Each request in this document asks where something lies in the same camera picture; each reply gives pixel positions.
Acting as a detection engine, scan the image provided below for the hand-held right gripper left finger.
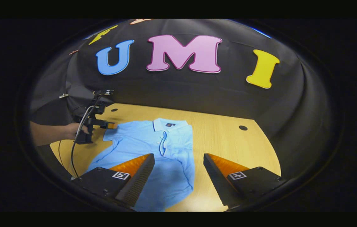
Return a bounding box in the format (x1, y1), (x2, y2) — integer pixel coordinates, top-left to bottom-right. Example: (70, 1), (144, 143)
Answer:
(71, 153), (155, 208)

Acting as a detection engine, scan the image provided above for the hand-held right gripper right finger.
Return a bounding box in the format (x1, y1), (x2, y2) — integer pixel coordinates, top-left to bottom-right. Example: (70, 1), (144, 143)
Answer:
(203, 153), (288, 211)

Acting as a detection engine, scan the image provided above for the black backdrop cloth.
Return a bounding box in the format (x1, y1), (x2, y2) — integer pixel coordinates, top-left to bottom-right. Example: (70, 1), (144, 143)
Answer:
(29, 19), (340, 186)

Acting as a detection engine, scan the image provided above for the light blue T-shirt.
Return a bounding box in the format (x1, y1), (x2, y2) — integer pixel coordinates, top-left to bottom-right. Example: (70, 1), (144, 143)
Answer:
(85, 118), (196, 212)

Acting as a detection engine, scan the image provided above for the grey cable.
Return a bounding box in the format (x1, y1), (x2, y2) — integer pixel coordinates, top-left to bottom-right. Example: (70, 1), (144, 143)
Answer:
(58, 95), (103, 178)

